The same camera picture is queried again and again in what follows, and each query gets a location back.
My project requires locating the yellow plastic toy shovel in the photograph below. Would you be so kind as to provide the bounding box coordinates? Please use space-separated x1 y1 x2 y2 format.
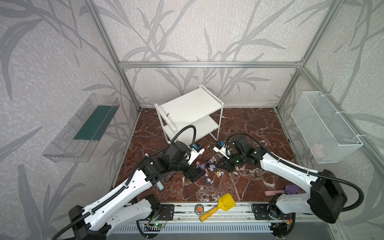
200 194 236 222

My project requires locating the white two-tier metal shelf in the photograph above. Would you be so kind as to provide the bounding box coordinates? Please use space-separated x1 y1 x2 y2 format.
155 85 224 141

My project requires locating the pink object in basket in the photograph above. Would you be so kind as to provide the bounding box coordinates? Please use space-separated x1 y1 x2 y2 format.
312 144 325 161

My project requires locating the round orange badge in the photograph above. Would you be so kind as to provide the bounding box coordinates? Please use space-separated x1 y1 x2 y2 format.
194 204 205 216

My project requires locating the purple kuromi figure black bow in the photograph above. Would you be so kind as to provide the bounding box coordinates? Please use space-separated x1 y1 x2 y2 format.
207 163 217 173

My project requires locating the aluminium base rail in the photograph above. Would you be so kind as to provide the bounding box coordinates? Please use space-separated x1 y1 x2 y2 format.
149 195 339 224

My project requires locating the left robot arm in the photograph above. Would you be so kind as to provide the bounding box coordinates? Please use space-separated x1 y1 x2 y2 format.
53 125 205 240

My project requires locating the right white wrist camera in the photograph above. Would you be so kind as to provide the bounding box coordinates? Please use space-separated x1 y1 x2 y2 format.
214 141 231 159

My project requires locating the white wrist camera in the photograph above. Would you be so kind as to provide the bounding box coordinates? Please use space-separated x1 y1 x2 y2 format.
214 141 231 159
188 143 205 165

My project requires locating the clear plastic wall bin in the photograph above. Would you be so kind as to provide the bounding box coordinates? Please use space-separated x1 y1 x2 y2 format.
43 94 120 163

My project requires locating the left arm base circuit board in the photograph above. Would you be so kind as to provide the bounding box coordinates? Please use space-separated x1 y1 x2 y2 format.
144 221 167 232

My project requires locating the red cap doraemon figure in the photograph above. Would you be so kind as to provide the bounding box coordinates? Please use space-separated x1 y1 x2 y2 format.
195 161 202 168

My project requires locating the yellow doraemon figure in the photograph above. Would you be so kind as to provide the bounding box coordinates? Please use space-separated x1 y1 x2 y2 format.
216 170 225 178

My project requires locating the small dark figure front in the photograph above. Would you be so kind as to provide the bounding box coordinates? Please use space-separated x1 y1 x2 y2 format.
205 178 214 186

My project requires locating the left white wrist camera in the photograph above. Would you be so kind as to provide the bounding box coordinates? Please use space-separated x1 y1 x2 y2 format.
188 143 205 165

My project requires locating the white wire mesh basket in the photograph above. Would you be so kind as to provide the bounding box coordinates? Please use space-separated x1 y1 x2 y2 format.
291 91 364 164

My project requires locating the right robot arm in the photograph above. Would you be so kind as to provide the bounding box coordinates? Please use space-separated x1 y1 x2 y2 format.
214 133 364 224

